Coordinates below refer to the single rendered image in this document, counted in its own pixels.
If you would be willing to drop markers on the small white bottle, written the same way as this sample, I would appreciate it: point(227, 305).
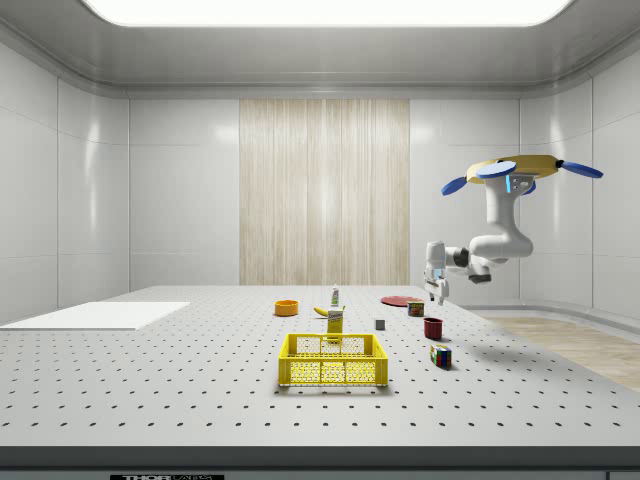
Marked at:
point(335, 297)

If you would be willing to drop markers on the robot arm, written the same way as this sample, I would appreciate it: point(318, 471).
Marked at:
point(500, 215)

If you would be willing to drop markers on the red mug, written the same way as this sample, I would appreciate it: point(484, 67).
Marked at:
point(433, 328)

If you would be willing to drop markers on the yellow bowl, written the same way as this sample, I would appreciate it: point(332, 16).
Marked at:
point(286, 309)

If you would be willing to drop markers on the drone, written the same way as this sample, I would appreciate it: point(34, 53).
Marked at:
point(520, 166)

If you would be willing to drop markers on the yellow basket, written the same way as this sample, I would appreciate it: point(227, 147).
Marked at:
point(332, 372)

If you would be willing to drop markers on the puzzle cube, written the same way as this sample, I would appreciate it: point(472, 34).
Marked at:
point(441, 356)

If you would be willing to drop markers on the red plate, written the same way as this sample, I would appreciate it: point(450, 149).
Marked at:
point(397, 300)

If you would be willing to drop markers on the yellow and white carton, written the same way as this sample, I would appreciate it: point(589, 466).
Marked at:
point(334, 322)

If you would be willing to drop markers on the flat-sided can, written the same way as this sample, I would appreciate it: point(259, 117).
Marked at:
point(415, 309)

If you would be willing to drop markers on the banana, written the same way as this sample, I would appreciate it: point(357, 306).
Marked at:
point(322, 312)

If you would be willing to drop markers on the white board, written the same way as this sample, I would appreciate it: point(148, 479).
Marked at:
point(95, 315)

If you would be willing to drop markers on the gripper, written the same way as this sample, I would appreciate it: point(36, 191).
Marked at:
point(434, 286)

